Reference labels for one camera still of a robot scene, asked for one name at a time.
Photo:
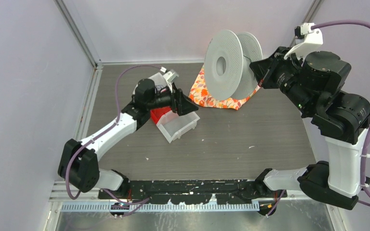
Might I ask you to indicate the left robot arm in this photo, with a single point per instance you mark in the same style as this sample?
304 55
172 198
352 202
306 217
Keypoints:
79 162

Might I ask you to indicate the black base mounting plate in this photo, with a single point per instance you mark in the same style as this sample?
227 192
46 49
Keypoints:
192 192

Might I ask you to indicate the white perforated spool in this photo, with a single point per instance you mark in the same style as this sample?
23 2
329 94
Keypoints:
226 65

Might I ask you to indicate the white and red bin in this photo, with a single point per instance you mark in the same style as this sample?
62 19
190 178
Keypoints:
175 122

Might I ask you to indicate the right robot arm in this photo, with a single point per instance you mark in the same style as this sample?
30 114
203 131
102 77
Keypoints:
314 85

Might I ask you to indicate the floral orange cloth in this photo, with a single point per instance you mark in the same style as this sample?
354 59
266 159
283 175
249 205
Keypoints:
200 95

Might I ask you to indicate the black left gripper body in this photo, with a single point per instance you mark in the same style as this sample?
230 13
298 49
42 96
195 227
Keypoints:
176 106

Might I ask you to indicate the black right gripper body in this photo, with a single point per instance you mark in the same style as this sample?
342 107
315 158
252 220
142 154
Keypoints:
279 69

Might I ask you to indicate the white slotted cable duct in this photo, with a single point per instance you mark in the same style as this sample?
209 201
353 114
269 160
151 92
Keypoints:
111 206

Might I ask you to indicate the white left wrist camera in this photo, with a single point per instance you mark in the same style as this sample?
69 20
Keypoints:
169 77

